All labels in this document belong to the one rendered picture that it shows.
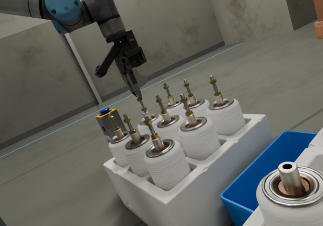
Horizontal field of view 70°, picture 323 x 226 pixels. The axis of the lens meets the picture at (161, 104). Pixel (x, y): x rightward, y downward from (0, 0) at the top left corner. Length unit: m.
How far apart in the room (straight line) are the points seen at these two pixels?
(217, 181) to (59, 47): 3.23
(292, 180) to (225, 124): 0.36
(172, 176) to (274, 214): 0.27
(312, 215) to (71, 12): 0.58
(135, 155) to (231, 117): 0.28
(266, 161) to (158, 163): 0.30
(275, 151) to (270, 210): 0.39
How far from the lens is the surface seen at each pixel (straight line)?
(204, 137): 0.59
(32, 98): 3.65
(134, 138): 0.66
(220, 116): 0.66
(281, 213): 0.33
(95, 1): 0.77
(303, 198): 0.34
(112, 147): 0.75
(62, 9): 0.62
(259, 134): 0.71
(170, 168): 0.54
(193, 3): 4.13
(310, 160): 0.52
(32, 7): 0.66
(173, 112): 0.83
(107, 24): 0.76
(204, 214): 0.60
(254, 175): 0.65
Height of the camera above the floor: 0.48
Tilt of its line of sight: 14 degrees down
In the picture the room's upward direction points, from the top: 23 degrees counter-clockwise
